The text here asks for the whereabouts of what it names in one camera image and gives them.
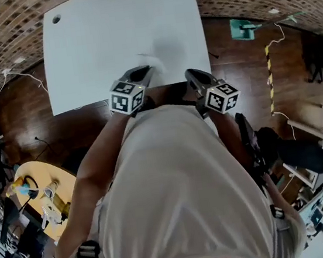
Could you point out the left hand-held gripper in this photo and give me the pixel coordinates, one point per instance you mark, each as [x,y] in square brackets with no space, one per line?
[126,97]

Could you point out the white cloth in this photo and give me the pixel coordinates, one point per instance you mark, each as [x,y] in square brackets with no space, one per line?
[157,65]

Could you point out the person's dark legs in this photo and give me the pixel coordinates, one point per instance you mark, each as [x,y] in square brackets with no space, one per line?
[171,94]

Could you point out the person's left forearm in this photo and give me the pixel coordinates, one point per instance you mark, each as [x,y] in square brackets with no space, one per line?
[99,151]

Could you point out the white rectangular table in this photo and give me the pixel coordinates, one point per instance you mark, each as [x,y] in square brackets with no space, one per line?
[94,45]

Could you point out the person's white shirt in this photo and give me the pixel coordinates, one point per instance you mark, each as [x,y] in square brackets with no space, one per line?
[172,189]

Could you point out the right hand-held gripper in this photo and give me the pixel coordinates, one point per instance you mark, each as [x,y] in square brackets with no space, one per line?
[222,98]

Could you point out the brown glass bottle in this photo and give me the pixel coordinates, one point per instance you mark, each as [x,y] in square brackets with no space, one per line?
[65,210]

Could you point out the round wooden table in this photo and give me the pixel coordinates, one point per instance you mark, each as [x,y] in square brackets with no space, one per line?
[55,174]

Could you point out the black tablet screen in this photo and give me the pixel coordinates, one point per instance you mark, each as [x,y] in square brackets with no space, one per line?
[248,137]

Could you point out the clear drinking glass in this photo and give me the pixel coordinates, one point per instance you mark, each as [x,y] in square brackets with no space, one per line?
[51,190]

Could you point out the clear plastic container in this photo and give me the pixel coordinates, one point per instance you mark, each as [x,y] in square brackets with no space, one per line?
[50,215]

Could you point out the yellow bottle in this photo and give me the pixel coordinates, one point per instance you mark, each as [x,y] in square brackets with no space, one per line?
[18,184]

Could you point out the small blue object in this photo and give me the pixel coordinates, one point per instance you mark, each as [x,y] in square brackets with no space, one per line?
[24,190]

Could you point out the yellow black striped tape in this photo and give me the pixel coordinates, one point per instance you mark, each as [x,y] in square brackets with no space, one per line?
[270,81]

